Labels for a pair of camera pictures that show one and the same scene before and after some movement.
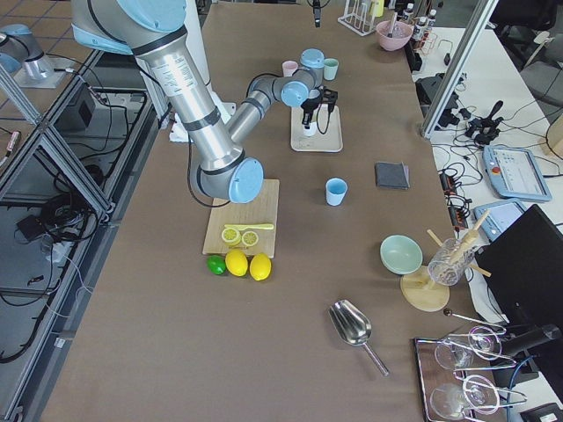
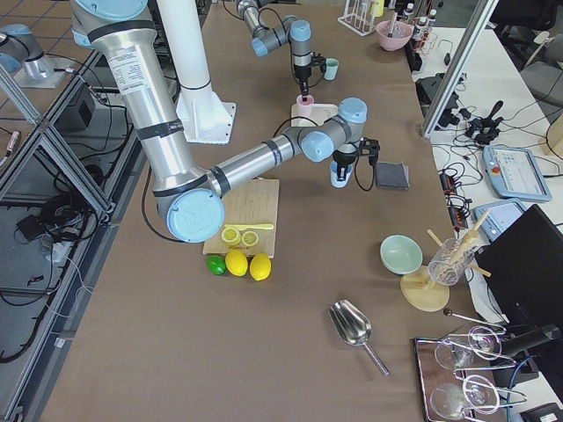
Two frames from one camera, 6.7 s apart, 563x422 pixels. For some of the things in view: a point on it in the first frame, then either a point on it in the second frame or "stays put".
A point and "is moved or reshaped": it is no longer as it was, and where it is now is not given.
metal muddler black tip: x=392 y=22 stays put
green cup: x=330 y=69 stays put
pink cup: x=288 y=68 is moved or reshaped
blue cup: x=335 y=189 to x=334 y=176
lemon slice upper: x=231 y=236 stays put
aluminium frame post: x=478 y=22 stays put
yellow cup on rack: x=376 y=8 stays put
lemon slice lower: x=250 y=238 stays put
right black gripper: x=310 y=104 to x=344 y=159
